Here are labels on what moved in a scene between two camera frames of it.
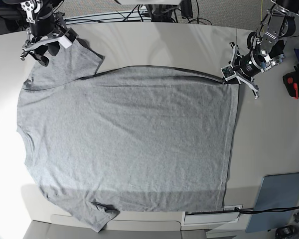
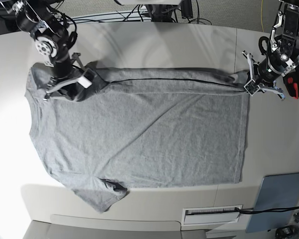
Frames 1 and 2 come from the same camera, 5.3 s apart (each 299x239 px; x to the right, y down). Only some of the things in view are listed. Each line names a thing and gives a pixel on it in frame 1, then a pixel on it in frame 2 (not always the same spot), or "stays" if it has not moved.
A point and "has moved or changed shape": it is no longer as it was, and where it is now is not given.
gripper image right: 245,66 to 263,75
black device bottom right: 287,232 stays
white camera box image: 65,42 to 86,80
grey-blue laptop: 278,191 stays
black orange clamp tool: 294,84 stays
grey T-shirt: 146,139 has moved or changed shape
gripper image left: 53,47 to 67,69
